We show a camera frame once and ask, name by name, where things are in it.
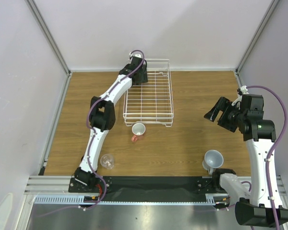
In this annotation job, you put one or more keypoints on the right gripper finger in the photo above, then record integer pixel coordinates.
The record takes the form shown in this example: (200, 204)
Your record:
(216, 118)
(221, 105)

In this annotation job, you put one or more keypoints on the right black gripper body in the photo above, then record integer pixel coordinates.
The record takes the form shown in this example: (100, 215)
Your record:
(225, 115)

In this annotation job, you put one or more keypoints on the light grey flared mug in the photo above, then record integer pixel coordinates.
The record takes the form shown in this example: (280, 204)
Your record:
(213, 159)

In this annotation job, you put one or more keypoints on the pink ceramic mug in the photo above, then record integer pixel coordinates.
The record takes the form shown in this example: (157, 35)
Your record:
(138, 131)

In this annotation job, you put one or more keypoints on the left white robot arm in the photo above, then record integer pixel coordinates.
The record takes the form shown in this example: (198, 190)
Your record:
(101, 117)

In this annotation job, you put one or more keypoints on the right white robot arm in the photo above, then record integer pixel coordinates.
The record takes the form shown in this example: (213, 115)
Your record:
(262, 205)

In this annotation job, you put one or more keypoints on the clear plastic cup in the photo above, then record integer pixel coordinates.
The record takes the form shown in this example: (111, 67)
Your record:
(107, 161)

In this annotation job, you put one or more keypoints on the white wire dish rack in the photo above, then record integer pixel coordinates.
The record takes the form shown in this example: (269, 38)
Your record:
(151, 102)

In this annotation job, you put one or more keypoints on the slotted grey cable duct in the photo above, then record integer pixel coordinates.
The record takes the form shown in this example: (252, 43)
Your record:
(201, 199)

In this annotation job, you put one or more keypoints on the right aluminium frame post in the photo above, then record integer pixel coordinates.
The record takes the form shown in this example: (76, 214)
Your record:
(264, 21)

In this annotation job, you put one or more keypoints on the aluminium frame post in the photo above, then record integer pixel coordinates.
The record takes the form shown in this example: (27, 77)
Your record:
(33, 7)
(264, 21)

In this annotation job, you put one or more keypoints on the left aluminium frame post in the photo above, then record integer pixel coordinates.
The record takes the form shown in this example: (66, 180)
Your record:
(33, 7)

